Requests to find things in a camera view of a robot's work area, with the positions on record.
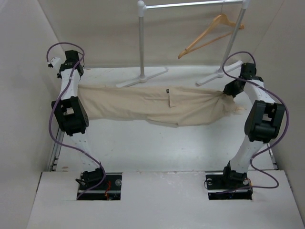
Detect beige trousers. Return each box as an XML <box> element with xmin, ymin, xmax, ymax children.
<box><xmin>78</xmin><ymin>85</ymin><xmax>245</xmax><ymax>126</ymax></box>

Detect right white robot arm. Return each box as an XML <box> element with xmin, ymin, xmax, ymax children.
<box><xmin>205</xmin><ymin>63</ymin><xmax>285</xmax><ymax>195</ymax></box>

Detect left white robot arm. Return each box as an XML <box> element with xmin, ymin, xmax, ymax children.
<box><xmin>50</xmin><ymin>50</ymin><xmax>107</xmax><ymax>191</ymax></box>

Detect wooden clothes hanger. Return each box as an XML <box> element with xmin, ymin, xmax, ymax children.
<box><xmin>177</xmin><ymin>10</ymin><xmax>245</xmax><ymax>59</ymax></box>

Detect white clothes rack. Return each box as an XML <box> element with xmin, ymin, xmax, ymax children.
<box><xmin>117</xmin><ymin>0</ymin><xmax>250</xmax><ymax>87</ymax></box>

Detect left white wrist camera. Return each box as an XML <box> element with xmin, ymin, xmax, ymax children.
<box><xmin>48</xmin><ymin>57</ymin><xmax>62</xmax><ymax>71</ymax></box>

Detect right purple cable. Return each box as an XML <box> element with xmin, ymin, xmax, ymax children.
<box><xmin>222</xmin><ymin>50</ymin><xmax>291</xmax><ymax>189</ymax></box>

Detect purple cable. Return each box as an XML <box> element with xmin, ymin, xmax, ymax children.
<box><xmin>45</xmin><ymin>42</ymin><xmax>107</xmax><ymax>200</ymax></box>
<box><xmin>222</xmin><ymin>50</ymin><xmax>291</xmax><ymax>189</ymax></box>

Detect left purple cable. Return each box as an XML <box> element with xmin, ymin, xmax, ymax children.
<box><xmin>45</xmin><ymin>42</ymin><xmax>107</xmax><ymax>200</ymax></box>

